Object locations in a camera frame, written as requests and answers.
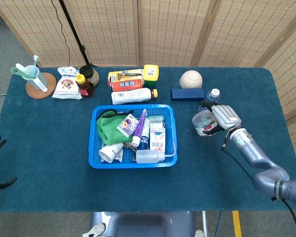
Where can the translucent squeeze wash bottle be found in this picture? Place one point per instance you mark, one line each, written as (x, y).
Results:
(148, 156)

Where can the white printed plastic bag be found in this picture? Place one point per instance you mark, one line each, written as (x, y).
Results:
(66, 85)

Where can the grey-blue robot torso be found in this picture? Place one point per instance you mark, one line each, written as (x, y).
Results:
(143, 224)

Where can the green microfiber cloth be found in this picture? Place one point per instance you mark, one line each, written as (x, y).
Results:
(108, 130)

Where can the metal table leg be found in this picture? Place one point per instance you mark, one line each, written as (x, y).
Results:
(204, 223)

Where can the white bottle with yellow cap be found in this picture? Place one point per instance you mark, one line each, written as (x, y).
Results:
(130, 95)

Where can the glass jar with black lid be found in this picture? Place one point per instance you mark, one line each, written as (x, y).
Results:
(90, 72)

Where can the light blue toothbrush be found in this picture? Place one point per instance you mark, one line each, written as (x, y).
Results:
(35, 61)

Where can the white carton with red print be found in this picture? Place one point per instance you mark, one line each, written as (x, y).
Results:
(157, 138)

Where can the black stand pole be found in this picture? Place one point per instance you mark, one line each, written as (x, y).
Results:
(75, 34)

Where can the clear round plastic container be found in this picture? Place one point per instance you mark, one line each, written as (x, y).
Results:
(202, 121)

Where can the honey bottle with yellow cap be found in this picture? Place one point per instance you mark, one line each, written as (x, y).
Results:
(85, 86)

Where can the orange printed snack package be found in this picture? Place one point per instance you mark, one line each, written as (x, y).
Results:
(127, 85)

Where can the small white purple carton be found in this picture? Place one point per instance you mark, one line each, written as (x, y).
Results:
(127, 124)

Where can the white printed paper cup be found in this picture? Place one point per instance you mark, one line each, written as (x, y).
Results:
(109, 151)

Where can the small clear bottle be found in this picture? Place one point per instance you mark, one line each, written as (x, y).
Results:
(214, 93)

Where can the yellow lidded green container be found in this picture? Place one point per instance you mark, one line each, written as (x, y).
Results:
(151, 74)

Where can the teal bristle brush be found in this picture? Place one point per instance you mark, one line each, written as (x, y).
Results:
(156, 119)

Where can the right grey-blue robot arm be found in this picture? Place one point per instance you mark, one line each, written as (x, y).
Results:
(251, 153)

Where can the purple tube with white cap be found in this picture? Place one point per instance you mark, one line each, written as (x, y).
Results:
(139, 126)

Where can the woven bamboo folding screen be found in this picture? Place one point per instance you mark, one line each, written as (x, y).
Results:
(167, 32)

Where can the white and navy blue tube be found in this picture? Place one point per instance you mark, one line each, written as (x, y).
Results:
(145, 138)

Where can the yellow razor blister pack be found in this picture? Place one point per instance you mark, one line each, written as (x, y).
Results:
(118, 75)

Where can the beige upturned bowl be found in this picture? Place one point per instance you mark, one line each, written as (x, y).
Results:
(191, 79)

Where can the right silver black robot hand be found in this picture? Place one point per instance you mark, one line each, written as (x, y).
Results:
(227, 116)

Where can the long navy blue box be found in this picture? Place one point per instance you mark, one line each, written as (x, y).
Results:
(187, 95)

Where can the blue plastic mesh basket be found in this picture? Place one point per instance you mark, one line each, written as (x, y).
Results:
(96, 148)

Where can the teal felt table cover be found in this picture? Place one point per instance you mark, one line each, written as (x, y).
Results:
(51, 138)

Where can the round woven rattan coaster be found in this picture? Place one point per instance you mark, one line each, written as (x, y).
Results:
(51, 81)

